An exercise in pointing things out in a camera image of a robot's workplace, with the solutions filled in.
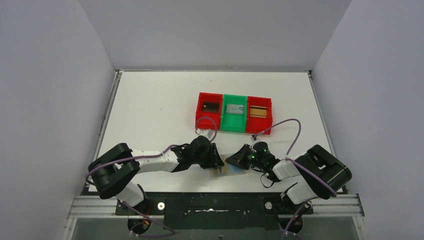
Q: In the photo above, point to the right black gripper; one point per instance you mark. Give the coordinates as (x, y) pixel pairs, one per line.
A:
(239, 159)

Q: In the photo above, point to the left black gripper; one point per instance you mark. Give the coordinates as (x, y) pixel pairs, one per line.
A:
(211, 156)

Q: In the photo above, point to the gold striped card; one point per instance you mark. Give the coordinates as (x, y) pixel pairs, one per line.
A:
(221, 171)

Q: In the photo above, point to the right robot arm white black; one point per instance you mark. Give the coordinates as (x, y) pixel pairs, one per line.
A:
(319, 174)

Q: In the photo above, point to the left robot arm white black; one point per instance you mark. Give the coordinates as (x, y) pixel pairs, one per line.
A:
(112, 173)

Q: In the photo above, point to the gold credit card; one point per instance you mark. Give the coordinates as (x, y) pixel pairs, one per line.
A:
(258, 111)

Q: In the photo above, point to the silver credit card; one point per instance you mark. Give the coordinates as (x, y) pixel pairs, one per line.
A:
(237, 109)

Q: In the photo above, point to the black credit card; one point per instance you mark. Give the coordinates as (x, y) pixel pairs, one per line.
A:
(211, 107)

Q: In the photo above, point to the green plastic bin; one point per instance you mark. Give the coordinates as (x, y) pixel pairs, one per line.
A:
(234, 122)

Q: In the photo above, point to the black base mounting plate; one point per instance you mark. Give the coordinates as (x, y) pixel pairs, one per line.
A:
(213, 211)

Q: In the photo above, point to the right red plastic bin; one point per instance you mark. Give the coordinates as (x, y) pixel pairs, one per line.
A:
(255, 125)

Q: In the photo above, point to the red plastic bin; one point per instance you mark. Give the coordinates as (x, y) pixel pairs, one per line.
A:
(208, 120)
(255, 125)

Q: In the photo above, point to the left red plastic bin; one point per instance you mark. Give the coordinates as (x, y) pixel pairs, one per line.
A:
(208, 120)

